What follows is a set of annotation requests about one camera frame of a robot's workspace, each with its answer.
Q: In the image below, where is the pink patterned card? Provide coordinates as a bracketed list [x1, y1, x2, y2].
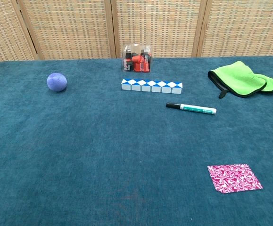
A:
[207, 164, 263, 194]

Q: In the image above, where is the clear box of red-black parts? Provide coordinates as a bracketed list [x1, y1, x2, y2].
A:
[122, 43, 153, 73]

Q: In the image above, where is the green microfiber cloth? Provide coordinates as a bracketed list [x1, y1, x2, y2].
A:
[207, 61, 273, 99]

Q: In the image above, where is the white marker with black cap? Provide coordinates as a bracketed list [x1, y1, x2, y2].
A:
[165, 102, 217, 116]

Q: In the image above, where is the blue white snake puzzle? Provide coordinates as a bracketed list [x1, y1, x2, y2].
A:
[121, 78, 183, 95]

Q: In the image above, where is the purple ball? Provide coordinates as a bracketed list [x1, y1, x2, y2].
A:
[46, 72, 68, 92]

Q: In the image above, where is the woven wooden folding screen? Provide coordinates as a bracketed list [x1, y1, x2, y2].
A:
[0, 0, 273, 64]

